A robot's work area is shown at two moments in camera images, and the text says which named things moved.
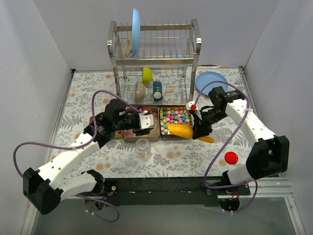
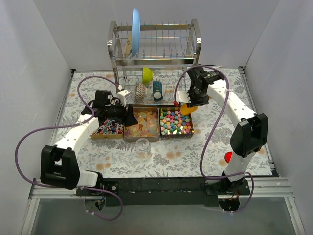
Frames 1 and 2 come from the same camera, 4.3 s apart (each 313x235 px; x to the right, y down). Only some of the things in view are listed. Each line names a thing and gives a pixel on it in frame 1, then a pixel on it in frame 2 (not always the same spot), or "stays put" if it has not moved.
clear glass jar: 143,149 stays put
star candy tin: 175,115 stays put
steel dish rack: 162,73 stays put
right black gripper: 203,122 -> 193,98
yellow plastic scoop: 187,131 -> 186,110
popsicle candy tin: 154,134 stays put
